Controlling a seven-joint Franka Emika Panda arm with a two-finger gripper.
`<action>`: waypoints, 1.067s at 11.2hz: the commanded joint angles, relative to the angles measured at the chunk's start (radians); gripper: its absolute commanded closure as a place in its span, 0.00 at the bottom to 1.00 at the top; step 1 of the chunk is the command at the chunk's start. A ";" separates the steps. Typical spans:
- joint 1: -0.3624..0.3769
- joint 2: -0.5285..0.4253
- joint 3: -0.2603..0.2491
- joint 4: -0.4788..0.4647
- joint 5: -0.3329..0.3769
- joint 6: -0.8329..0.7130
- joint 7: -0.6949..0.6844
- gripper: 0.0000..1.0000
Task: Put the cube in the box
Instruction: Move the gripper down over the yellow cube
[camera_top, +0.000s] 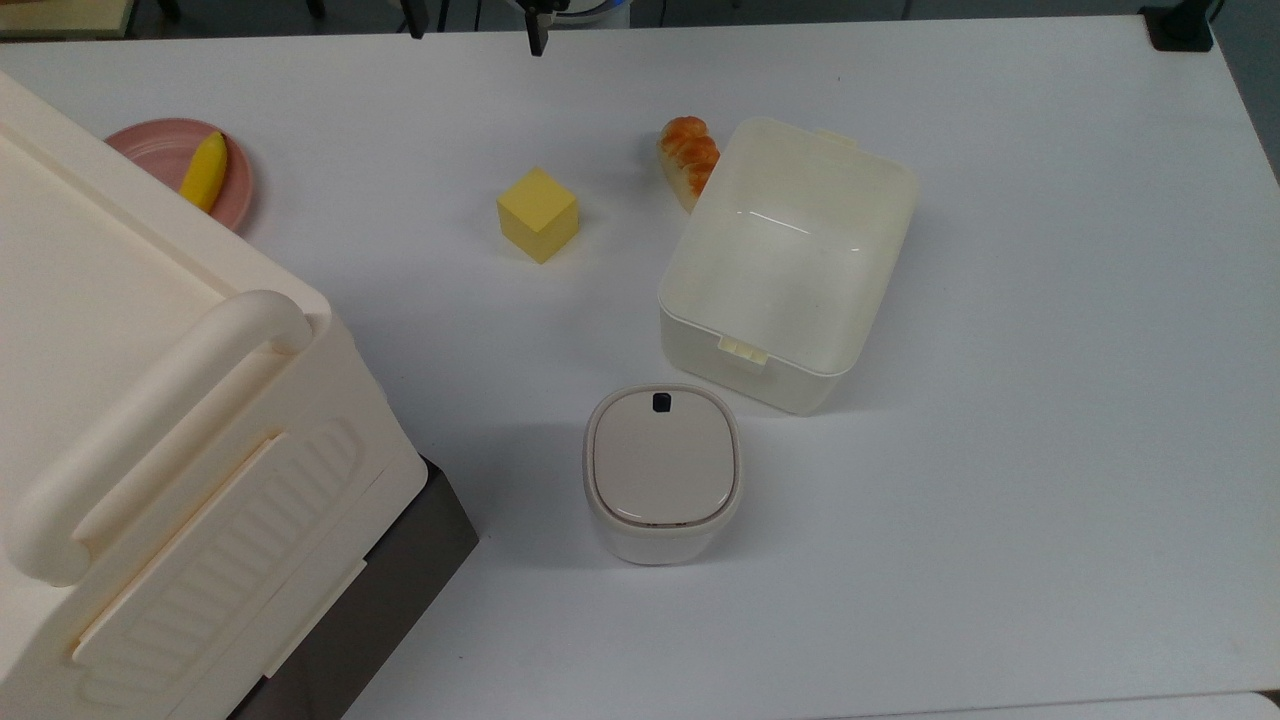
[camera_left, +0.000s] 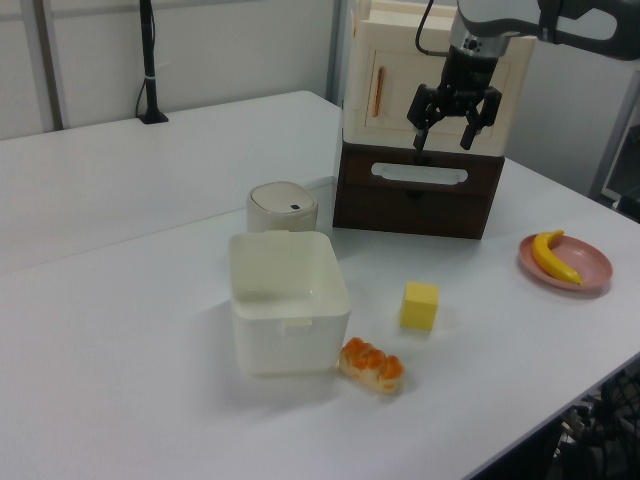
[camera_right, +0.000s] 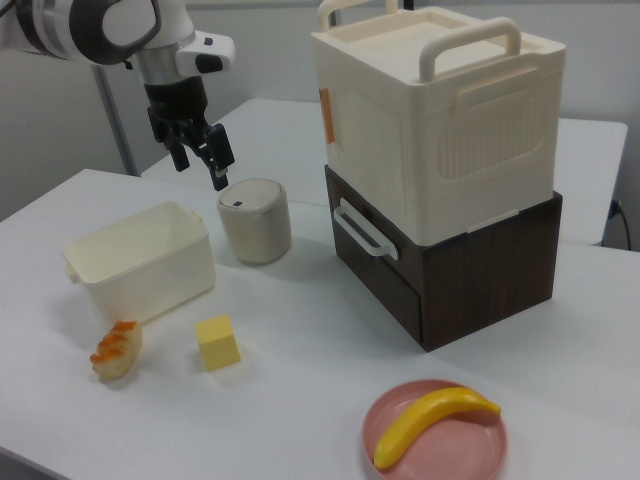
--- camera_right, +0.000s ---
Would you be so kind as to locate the cream open plastic box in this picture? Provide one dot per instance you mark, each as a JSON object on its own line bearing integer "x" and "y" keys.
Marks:
{"x": 150, "y": 270}

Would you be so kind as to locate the yellow toy banana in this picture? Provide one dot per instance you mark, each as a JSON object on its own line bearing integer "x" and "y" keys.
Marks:
{"x": 425, "y": 415}

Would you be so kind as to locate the beige small trash can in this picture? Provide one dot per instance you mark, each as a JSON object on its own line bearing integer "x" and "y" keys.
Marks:
{"x": 255, "y": 225}

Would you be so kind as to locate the orange tape strip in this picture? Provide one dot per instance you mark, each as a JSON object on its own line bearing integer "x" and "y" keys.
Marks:
{"x": 327, "y": 115}

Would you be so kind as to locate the yellow cube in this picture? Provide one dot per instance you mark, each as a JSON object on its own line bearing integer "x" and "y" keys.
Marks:
{"x": 217, "y": 345}

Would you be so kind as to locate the toy salmon roe sushi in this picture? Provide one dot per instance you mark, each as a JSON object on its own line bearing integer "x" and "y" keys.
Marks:
{"x": 117, "y": 352}

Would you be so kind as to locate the pink plate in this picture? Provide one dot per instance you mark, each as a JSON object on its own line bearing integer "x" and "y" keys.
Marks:
{"x": 450, "y": 445}

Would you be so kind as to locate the grey table leg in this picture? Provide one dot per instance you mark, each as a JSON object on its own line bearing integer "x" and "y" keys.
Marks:
{"x": 117, "y": 135}

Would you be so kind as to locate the small black object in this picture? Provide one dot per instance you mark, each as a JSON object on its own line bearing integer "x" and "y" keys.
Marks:
{"x": 409, "y": 4}

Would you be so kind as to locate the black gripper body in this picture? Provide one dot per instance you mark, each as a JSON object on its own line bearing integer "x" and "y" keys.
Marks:
{"x": 175, "y": 102}

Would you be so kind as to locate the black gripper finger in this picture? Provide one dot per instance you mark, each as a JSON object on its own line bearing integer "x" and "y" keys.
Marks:
{"x": 216, "y": 150}
{"x": 179, "y": 155}

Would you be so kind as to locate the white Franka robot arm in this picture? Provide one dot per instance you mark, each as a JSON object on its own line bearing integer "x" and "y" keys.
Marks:
{"x": 60, "y": 30}

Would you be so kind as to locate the dark wood drawer cabinet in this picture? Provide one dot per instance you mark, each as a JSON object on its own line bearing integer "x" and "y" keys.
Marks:
{"x": 480, "y": 290}

